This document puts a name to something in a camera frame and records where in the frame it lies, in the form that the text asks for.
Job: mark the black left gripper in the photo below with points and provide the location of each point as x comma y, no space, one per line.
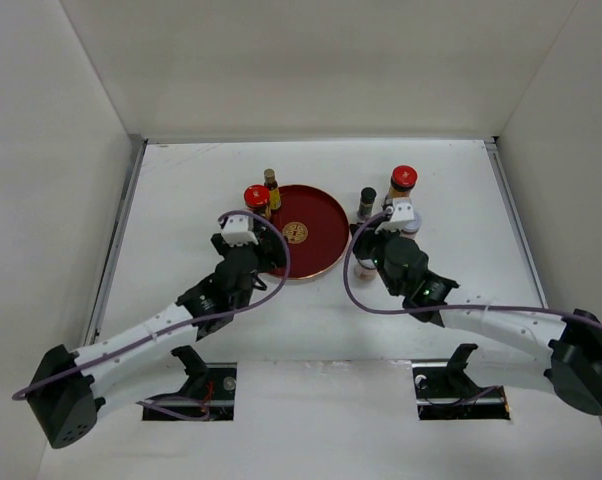
271,259

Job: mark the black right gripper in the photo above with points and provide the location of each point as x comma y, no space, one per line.
366,238

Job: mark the black-cap spice bottle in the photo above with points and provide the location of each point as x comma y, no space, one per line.
366,203

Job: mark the red-lid dark sauce jar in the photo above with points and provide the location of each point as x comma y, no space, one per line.
402,181

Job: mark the small yellow-label brown bottle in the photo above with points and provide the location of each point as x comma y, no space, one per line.
270,182

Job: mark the white-lid chili paste jar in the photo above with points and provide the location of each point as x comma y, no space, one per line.
412,227

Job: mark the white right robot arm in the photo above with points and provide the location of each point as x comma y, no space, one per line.
563,351

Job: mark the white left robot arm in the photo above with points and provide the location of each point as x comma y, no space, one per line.
71,390

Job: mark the round red lacquer tray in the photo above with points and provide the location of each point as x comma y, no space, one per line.
315,226

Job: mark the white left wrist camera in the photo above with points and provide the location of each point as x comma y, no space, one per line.
237,230

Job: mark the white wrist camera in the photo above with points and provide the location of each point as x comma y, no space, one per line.
237,230
397,215

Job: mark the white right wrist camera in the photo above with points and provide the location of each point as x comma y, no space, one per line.
397,215

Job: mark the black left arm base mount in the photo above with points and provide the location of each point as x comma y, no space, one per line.
206,394

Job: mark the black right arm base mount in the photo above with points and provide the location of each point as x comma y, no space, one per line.
445,392

